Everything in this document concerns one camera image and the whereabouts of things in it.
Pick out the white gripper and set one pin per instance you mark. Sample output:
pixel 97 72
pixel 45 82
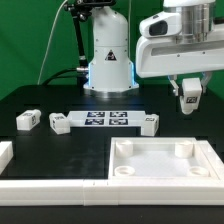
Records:
pixel 177 88

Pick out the white square tabletop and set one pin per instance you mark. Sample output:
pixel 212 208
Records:
pixel 163 158

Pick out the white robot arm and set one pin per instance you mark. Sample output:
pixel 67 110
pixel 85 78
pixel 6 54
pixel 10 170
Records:
pixel 183 38

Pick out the white U-shaped obstacle fence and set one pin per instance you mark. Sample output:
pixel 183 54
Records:
pixel 124 191

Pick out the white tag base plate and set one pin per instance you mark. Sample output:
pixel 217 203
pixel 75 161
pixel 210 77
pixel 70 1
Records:
pixel 105 118

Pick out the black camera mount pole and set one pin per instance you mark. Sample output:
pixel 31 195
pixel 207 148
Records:
pixel 80 11

